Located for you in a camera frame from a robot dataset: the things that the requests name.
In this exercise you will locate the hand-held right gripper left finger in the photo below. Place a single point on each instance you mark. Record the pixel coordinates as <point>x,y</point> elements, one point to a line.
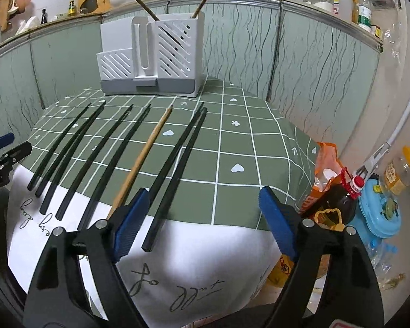
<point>129,225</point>

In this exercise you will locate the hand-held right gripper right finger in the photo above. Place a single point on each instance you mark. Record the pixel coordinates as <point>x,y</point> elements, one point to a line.
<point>280,222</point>

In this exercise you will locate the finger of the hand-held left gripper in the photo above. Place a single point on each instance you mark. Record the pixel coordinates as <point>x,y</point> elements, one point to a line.
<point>1,140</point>
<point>17,152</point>

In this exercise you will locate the row of black chopsticks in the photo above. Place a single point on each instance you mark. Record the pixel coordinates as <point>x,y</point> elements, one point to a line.
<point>149,241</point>

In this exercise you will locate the white plastic utensil holder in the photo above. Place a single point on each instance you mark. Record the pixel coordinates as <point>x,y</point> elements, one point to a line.
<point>177,47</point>

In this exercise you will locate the yellow printed bag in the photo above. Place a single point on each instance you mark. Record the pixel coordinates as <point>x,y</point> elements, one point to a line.
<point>282,270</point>

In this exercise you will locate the red cap dark bottle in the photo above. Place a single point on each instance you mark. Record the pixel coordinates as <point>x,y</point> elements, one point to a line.
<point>341,201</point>

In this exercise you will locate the orange plastic bag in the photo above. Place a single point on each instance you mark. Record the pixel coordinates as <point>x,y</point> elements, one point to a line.
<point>324,164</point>

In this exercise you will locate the green checked tablecloth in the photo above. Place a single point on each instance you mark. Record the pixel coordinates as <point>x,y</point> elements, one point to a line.
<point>246,136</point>

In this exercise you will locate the blue plastic container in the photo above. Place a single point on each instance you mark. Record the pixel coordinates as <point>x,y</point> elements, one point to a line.
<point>379,218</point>

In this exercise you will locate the yellow lid jar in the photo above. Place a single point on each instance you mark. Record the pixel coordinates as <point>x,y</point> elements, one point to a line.
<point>396,174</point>

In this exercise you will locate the small dark bottle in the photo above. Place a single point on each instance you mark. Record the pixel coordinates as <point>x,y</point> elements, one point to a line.
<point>43,17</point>

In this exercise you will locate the wooden spatula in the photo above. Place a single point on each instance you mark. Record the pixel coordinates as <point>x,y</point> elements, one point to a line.
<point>15,1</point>

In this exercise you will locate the yellow label glass bottle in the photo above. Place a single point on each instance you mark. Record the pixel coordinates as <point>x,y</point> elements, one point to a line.
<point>71,9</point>

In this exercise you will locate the yellow countertop appliance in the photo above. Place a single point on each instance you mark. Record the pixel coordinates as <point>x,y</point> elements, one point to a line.
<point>88,1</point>

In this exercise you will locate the dark brown wooden chopstick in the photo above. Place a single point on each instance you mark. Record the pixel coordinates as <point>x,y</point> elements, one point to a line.
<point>143,6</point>

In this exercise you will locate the small labeled jar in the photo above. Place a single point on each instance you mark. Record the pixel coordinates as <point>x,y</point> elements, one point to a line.
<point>376,31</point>

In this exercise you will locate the green label plastic bottle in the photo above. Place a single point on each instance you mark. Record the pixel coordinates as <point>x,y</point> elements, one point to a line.
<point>365,15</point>

